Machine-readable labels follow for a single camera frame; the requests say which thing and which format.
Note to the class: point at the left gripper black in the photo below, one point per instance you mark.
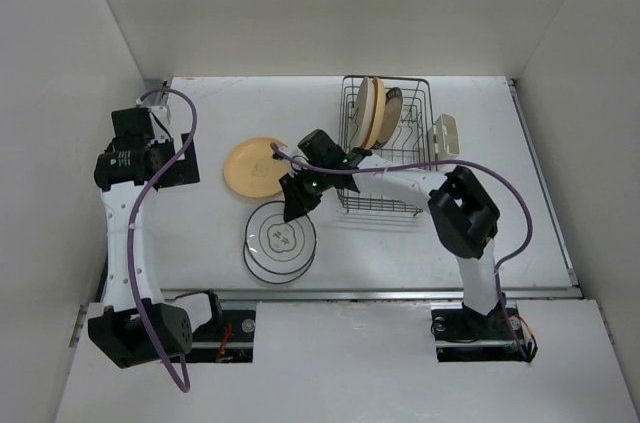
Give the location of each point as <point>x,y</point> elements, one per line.
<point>183,172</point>

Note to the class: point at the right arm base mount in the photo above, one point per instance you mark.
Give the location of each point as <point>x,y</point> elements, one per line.
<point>464,336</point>

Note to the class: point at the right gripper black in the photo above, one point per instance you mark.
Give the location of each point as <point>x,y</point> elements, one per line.
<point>297,201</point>

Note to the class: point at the beige cutlery holder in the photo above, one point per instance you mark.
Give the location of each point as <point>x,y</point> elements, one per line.
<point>443,138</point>

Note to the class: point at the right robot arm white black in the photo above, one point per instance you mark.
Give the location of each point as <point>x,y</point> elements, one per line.
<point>464,217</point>

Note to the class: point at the black wire dish rack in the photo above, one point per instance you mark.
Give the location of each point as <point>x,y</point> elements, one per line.
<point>407,145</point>

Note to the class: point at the aluminium rail side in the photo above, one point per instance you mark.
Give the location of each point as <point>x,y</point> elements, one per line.
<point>544,187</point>

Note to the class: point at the white plate black rings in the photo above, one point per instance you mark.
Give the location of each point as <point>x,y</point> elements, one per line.
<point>260,270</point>

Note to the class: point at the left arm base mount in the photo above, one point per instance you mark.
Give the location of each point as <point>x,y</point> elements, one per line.
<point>229,341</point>

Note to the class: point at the grey patterned plate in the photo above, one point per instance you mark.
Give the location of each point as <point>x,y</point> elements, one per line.
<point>392,115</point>

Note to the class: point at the grey rimmed plate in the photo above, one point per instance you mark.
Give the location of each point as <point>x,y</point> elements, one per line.
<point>278,247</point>

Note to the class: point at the cream plate leftmost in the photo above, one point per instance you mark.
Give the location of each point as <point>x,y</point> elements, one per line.
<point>363,113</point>

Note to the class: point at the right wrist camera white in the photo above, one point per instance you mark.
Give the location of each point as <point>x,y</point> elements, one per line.
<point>284,153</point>

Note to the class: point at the yellow plate with drawing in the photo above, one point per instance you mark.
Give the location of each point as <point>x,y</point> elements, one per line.
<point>251,171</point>

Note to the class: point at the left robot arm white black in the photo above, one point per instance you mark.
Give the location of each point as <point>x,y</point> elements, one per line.
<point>138,162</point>

